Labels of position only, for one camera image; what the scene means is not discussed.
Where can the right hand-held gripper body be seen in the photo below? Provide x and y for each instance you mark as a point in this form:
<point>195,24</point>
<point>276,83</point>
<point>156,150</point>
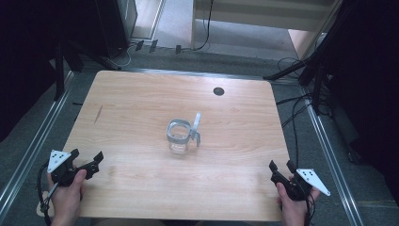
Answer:
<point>298,185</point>

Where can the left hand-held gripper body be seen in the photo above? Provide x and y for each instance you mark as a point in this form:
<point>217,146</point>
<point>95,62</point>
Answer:
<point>67,174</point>

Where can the clear glass jar with clasp lid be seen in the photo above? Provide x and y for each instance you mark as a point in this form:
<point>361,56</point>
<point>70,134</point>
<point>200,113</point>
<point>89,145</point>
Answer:
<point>182,135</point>

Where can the person's left hand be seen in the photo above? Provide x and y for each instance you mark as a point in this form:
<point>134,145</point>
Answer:
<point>67,197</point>

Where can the person's right hand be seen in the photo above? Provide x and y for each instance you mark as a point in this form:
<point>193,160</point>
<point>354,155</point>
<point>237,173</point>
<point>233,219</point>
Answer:
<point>293,210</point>

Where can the tan floor tag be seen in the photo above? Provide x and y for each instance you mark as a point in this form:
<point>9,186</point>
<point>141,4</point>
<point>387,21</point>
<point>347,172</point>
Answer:
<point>44,205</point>

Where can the black round table grommet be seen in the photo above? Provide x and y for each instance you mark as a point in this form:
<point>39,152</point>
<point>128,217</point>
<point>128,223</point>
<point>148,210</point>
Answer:
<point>218,91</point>

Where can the black tripod stand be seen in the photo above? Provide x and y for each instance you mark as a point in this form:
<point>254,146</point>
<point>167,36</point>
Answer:
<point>67,59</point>

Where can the black cabinet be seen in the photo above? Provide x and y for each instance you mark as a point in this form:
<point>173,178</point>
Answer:
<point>116,26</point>

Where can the white wooden furniture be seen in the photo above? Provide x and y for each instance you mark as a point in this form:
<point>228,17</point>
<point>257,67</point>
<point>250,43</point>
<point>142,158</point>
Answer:
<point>251,14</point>

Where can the aluminium floor rail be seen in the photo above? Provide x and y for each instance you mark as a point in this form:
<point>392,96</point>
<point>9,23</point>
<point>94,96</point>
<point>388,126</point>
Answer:
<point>34,141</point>
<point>200,74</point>
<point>332,163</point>

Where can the black metal frame stand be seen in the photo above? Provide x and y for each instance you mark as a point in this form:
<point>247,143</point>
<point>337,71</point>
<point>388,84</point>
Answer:
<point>313,62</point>

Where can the small black floor bracket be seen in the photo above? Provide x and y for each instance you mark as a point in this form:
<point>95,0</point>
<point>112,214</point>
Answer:
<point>139,45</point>
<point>178,49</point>

